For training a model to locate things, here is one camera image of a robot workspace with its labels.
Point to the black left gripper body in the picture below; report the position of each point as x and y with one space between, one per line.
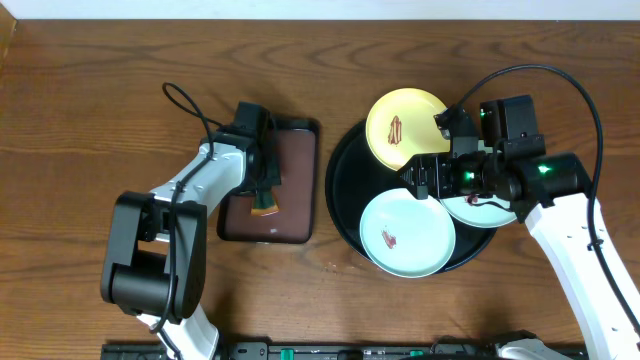
272 163

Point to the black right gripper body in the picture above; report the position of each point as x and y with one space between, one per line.
470 174

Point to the green orange sponge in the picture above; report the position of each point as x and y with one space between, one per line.
264 203

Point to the light green plate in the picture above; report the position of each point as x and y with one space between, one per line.
479 212
406 237

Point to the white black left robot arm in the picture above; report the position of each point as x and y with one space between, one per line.
155 263

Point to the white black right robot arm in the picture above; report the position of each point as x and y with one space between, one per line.
505 157

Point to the black rectangular water tray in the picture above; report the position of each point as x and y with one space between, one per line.
297 152

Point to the yellow dirty plate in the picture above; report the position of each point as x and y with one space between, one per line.
401 124

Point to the black round tray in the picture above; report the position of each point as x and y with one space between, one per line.
354 177

